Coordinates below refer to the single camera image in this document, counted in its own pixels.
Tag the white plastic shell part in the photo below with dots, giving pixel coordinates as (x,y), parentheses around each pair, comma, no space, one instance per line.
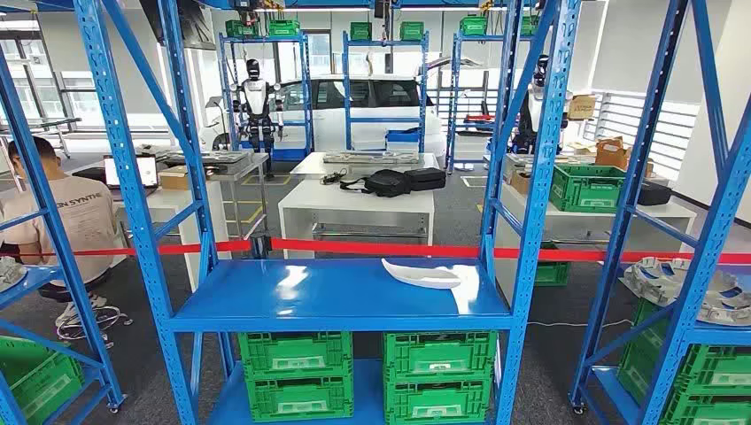
(419,275)

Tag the black shoulder bag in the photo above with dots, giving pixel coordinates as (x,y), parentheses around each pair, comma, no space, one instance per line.
(387,183)

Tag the blue steel shelf rack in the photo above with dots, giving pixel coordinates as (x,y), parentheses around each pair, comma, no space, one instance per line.
(455,88)
(41,278)
(305,88)
(721,335)
(328,293)
(346,88)

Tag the round grey metal part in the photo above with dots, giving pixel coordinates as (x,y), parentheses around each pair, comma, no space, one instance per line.
(657,281)
(10,274)

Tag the red barrier belt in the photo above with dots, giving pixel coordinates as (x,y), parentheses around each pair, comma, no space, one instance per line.
(381,249)

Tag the white desk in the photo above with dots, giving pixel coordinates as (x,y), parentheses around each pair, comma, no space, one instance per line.
(182,246)
(328,202)
(586,226)

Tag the grey metal tray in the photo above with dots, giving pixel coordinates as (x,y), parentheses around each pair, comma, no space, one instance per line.
(369,157)
(205,157)

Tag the black hard case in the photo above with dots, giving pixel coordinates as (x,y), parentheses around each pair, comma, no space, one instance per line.
(425,179)

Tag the blue white stacked bins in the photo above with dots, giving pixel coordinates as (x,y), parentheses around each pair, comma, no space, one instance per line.
(403,141)

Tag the steel table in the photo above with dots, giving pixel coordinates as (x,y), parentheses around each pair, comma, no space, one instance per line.
(234,167)
(311,167)

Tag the white car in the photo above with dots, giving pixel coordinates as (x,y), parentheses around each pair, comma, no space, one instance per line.
(328,126)

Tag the red black trolley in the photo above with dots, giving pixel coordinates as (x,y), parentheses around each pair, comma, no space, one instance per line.
(481,119)

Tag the black white humanoid robot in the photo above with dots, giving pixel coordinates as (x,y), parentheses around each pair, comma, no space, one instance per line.
(256,97)
(533,111)

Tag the pale cardboard box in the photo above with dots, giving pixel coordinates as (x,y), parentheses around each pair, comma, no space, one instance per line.
(582,148)

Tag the open laptop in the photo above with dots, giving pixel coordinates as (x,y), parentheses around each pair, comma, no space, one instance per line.
(149,171)

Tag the printed cardboard box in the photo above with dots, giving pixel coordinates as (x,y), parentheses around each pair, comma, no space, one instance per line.
(581,107)

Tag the open brown cardboard box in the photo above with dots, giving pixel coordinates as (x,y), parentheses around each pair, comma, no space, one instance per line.
(610,155)

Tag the black hanging screen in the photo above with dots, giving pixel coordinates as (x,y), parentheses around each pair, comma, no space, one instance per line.
(193,29)

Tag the small cardboard box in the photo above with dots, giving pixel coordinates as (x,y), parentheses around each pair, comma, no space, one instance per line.
(648,169)

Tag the black soft case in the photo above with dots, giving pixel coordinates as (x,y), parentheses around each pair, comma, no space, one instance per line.
(654,195)

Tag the chrome base stool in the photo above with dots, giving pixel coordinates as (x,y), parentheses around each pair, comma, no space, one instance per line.
(111,319)

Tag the person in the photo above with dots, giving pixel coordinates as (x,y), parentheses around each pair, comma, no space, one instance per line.
(82,217)

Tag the dark long table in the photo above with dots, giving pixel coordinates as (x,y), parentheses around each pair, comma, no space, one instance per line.
(41,123)

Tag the black barrier belt post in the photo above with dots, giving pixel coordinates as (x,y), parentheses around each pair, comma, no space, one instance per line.
(259,246)

